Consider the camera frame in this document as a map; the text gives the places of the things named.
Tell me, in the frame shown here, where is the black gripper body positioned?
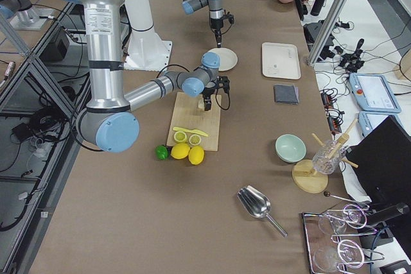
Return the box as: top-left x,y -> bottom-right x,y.
210,13 -> 234,34
202,76 -> 230,99

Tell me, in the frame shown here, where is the pale white bun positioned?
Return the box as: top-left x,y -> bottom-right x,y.
198,100 -> 205,109

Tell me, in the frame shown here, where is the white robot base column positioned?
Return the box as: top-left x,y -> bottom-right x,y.
125,0 -> 172,71

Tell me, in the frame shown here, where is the cream rectangular tray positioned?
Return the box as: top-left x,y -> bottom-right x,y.
261,42 -> 301,80

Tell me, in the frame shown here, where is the mirror tray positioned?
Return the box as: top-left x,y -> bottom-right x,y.
301,212 -> 359,273

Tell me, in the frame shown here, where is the round white plate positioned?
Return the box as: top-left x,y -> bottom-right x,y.
209,47 -> 238,72

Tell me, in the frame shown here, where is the wooden cutting board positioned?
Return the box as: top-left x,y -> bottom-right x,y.
166,92 -> 222,151

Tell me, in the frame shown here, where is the yellow plastic knife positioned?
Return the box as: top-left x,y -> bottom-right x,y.
172,126 -> 209,137

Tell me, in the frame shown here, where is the lemon half right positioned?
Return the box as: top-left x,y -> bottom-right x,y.
188,133 -> 202,146

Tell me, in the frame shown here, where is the lemon half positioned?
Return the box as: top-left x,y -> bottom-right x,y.
173,131 -> 188,143
188,133 -> 202,146

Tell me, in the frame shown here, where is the lemon half left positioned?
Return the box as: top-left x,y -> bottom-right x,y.
173,131 -> 188,143

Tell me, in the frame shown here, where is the whole yellow lemon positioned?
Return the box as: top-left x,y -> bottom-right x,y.
188,146 -> 205,165
170,143 -> 191,160

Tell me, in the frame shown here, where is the green lime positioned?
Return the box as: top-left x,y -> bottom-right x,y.
155,145 -> 169,160

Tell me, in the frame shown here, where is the grey folded cloth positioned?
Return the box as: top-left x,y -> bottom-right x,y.
274,84 -> 299,105

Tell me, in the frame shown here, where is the mint green bowl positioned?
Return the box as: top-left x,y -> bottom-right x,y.
275,134 -> 306,163

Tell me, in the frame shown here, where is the metal scoop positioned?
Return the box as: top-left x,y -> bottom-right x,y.
237,185 -> 288,237

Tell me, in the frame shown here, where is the wooden glass holder stand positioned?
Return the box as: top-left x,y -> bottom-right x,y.
292,119 -> 358,194

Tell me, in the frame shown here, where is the clear crystal glass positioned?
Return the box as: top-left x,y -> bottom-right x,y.
312,140 -> 347,175

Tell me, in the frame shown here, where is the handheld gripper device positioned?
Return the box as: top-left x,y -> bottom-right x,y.
339,39 -> 364,73

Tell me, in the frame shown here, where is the blue teach pendant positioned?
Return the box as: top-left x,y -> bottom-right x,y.
358,111 -> 402,137
349,73 -> 401,114

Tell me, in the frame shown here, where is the black monitor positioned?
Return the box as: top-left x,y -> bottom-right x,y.
347,116 -> 410,205

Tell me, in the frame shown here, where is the wine glass upper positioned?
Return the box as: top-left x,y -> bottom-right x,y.
319,203 -> 377,235

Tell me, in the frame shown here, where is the wine glass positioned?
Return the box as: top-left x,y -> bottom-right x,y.
312,239 -> 385,273
319,203 -> 377,235

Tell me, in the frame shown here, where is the wine glass lower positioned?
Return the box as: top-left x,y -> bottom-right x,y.
312,239 -> 385,273

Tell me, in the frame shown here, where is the aluminium frame post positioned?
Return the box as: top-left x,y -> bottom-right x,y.
306,0 -> 347,67

